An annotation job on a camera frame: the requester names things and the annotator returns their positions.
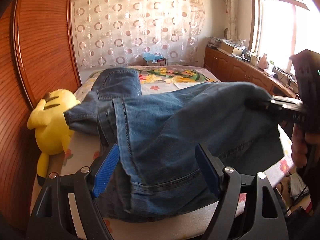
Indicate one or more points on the long wooden cabinet counter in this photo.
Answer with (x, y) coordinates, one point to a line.
(229, 69)

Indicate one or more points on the yellow Pikachu plush toy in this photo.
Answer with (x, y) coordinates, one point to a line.
(52, 133)

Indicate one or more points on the wooden louvered wardrobe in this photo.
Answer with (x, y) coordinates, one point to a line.
(37, 57)

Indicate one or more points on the beige side window curtain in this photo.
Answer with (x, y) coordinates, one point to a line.
(232, 12)

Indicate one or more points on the wooden framed window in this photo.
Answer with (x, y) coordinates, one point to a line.
(282, 28)

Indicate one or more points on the white jar on counter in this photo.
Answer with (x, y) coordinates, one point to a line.
(254, 60)

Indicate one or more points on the person right hand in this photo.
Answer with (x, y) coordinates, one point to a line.
(299, 146)

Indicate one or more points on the circle patterned sheer curtain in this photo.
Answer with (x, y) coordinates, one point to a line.
(118, 32)

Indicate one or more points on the cardboard box with blue items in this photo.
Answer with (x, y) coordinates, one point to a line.
(154, 59)

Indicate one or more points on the cardboard box on counter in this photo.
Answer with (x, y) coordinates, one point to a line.
(231, 49)

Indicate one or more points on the white tissue pack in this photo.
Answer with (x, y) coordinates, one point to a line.
(268, 73)

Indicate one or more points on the blue denim jeans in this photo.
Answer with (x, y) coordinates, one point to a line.
(157, 175)

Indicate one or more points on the flower patterned pink blanket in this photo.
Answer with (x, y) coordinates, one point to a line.
(174, 74)

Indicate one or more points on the pink bottle on counter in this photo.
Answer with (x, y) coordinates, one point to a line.
(263, 64)

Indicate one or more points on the floral bed sheet mattress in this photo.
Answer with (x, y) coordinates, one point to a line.
(65, 207)

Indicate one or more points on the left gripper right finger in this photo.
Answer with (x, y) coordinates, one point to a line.
(216, 175)

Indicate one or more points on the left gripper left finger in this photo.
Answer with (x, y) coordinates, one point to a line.
(104, 168)

